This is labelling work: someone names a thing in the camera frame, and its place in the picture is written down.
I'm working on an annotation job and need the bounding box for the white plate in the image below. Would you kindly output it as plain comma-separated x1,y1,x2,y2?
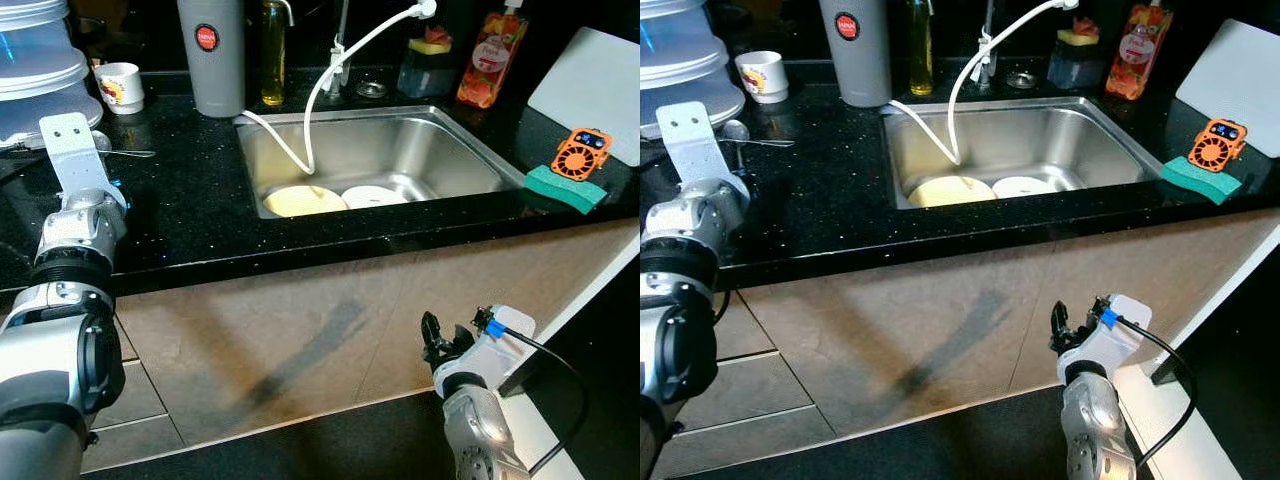
990,176,1061,201
342,185,413,211

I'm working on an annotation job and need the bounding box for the yellow oil bottle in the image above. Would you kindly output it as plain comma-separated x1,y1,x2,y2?
260,0,296,108
907,0,936,98

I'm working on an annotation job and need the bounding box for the chrome sink faucet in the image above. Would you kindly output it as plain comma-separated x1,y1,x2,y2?
330,0,353,99
975,0,999,89

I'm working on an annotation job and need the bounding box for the dark sponge holder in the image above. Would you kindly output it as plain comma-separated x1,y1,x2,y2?
397,27,459,101
1047,18,1108,91

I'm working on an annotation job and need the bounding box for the blue and cream plate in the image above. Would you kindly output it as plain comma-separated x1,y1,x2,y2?
262,185,351,219
907,175,998,209

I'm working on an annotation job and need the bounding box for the stainless steel sink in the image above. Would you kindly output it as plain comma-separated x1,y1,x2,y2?
233,105,526,221
880,95,1171,211

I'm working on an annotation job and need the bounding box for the beige kitchen cabinet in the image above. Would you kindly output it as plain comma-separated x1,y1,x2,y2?
700,205,1280,471
80,215,641,471

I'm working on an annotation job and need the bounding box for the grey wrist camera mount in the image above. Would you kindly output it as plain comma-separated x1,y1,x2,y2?
1062,293,1154,376
432,305,536,386
668,100,751,196
38,112,126,211

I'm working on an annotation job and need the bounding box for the white printed mug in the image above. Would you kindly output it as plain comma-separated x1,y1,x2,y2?
735,50,789,105
95,62,146,116

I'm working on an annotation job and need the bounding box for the white flexible hose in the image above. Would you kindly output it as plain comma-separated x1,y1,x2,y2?
885,0,1081,166
240,0,438,176

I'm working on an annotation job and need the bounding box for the orange pump soap bottle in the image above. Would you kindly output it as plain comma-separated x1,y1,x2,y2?
1105,0,1176,101
456,0,529,111

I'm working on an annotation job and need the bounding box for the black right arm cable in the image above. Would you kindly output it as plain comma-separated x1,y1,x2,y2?
480,310,589,476
1100,300,1201,471

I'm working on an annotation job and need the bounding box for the white plastic food cover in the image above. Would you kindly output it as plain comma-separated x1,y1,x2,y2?
640,0,746,141
0,0,103,151

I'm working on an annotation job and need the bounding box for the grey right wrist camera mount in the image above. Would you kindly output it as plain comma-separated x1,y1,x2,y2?
432,305,536,386
1062,293,1154,376

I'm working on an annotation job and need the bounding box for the grey canister with red logo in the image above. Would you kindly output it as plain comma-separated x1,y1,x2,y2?
818,0,893,108
177,0,248,119

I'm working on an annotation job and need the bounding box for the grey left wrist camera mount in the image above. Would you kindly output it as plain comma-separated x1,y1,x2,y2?
38,112,126,211
668,100,751,196

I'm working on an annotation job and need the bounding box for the white cutting board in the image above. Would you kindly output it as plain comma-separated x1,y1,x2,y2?
527,27,641,168
1175,18,1280,159

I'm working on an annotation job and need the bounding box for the green sponge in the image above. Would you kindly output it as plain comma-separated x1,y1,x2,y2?
522,165,609,216
1160,155,1244,206

